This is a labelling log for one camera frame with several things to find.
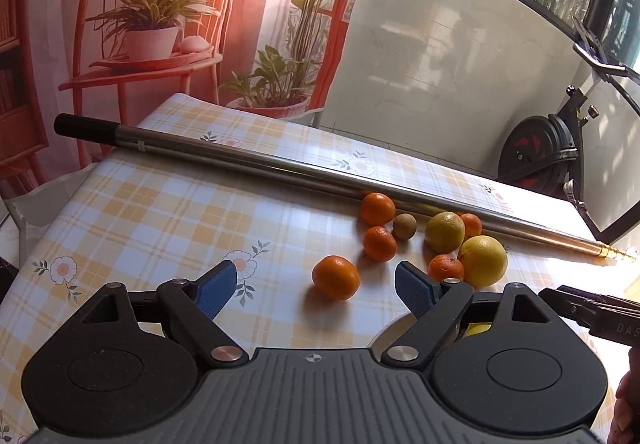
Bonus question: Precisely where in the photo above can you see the brown kiwi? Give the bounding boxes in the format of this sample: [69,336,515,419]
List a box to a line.
[393,212,418,241]

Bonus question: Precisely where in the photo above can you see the printed room backdrop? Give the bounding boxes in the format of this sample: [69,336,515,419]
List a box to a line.
[1,0,356,197]

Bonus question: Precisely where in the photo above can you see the yellow-green citrus fruit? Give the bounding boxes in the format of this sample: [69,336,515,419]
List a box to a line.
[424,211,465,253]

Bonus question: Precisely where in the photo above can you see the green apple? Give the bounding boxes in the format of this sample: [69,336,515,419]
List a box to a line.
[463,323,492,338]

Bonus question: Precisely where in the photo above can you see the black exercise bike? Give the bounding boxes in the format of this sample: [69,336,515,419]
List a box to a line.
[497,18,640,245]

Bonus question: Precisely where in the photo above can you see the large yellow lemon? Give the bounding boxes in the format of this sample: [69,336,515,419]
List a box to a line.
[458,235,508,289]

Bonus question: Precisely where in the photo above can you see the person right hand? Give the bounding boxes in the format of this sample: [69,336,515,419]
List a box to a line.
[606,348,639,444]

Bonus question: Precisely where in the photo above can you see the long metal pole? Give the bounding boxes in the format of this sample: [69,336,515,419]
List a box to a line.
[53,113,637,261]

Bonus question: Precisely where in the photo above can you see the mandarin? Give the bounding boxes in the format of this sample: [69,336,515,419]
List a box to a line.
[460,212,483,239]
[311,256,360,301]
[427,255,464,282]
[362,227,397,262]
[359,193,396,227]

